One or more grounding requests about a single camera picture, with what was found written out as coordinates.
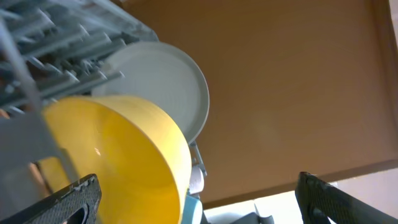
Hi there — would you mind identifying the grey dishwasher rack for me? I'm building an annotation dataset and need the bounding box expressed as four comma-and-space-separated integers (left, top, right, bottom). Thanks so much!
0, 0, 208, 215

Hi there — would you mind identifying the light blue cup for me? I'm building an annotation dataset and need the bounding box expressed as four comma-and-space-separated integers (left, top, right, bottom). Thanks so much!
181, 195, 203, 224

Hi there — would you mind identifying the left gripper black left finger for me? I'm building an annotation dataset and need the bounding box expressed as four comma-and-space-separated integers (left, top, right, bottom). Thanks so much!
1, 174, 102, 224

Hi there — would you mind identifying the grey round plate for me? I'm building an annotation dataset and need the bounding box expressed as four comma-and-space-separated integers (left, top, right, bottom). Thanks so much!
92, 42, 210, 143

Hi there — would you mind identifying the yellow bowl with food scraps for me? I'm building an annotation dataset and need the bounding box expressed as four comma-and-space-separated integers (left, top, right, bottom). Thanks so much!
44, 95, 192, 223

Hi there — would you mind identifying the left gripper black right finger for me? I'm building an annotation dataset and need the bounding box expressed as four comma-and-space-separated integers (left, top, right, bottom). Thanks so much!
295, 172, 397, 224

